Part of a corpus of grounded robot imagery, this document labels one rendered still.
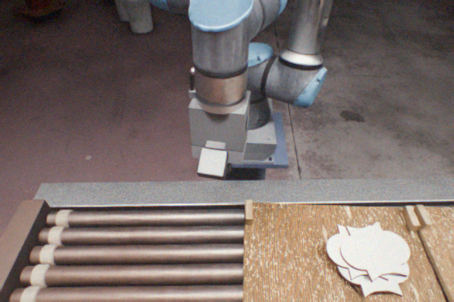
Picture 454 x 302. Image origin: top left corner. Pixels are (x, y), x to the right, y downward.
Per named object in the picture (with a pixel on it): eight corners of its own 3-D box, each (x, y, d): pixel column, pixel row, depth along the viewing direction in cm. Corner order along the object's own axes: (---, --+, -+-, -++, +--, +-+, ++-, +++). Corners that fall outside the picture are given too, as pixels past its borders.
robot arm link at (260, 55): (240, 75, 101) (242, 34, 91) (279, 86, 96) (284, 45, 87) (221, 93, 93) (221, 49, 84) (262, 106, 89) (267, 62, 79)
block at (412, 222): (400, 210, 78) (405, 204, 76) (408, 211, 78) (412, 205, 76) (408, 232, 74) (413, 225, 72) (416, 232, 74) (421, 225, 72)
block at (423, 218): (411, 209, 78) (416, 203, 76) (418, 210, 78) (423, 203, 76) (421, 230, 74) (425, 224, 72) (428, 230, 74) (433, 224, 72)
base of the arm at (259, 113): (228, 99, 108) (228, 74, 101) (272, 104, 106) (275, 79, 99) (218, 126, 97) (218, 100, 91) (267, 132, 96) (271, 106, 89)
